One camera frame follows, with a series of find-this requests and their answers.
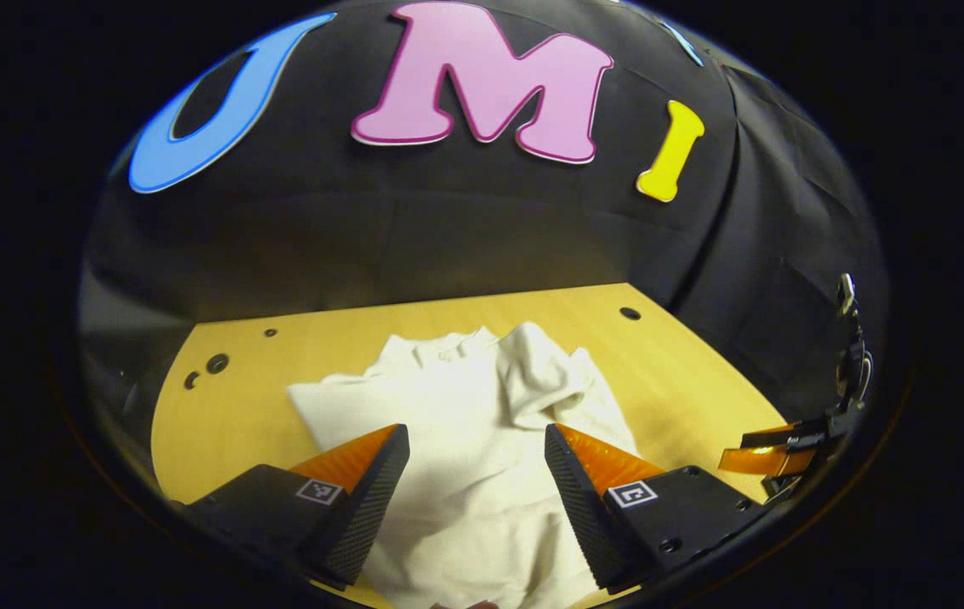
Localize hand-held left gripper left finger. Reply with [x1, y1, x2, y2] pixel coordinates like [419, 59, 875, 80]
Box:
[182, 424, 411, 590]

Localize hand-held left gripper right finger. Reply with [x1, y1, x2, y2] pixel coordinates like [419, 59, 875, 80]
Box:
[544, 423, 775, 595]

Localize white garment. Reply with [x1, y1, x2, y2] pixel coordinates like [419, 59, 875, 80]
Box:
[288, 321, 639, 609]

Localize black backdrop cloth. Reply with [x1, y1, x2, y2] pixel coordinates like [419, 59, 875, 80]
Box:
[80, 0, 889, 424]

